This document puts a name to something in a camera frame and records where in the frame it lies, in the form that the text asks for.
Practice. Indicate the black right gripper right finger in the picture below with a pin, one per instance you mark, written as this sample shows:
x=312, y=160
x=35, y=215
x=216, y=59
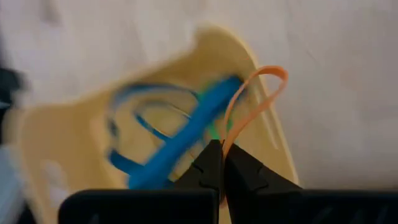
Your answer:
x=255, y=189

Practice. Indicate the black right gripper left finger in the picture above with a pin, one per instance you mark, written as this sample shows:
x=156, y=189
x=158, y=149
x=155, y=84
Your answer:
x=199, y=186

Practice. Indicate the green rubber band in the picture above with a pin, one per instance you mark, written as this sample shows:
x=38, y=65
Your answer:
x=214, y=132

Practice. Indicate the wide blue rubber band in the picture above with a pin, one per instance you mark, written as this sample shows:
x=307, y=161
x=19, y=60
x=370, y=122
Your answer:
x=149, y=126
x=119, y=160

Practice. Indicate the orange rubber band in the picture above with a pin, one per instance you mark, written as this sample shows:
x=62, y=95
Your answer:
x=273, y=70

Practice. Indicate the yellow plastic bin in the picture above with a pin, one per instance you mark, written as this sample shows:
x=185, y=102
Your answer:
x=77, y=130

